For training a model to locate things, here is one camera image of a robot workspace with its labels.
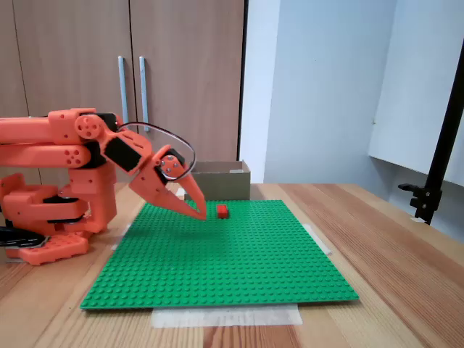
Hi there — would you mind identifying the cardboard box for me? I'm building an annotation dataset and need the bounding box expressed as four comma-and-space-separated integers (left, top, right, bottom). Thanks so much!
183, 160, 252, 202

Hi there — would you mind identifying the green lego baseplate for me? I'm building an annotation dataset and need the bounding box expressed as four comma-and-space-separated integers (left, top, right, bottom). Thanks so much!
79, 199, 360, 311

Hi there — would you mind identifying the brown wooden cabinet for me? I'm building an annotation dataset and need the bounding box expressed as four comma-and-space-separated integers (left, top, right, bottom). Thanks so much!
0, 0, 249, 184

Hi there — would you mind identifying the wide masking tape strip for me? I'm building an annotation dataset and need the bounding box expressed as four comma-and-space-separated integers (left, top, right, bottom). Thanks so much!
150, 304, 304, 328

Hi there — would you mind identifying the black clamp stand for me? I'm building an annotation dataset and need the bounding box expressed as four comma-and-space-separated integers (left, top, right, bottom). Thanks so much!
397, 46, 464, 226

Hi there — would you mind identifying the thin gripper motor cable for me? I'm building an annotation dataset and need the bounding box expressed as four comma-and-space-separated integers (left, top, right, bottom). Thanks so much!
117, 121, 197, 182

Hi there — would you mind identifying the silver cabinet door handle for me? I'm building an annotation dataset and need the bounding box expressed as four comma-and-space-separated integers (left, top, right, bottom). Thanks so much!
117, 56, 130, 123
138, 56, 151, 133

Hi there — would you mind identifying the white wall panel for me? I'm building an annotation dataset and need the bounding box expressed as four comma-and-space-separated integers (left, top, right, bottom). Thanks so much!
368, 0, 464, 188

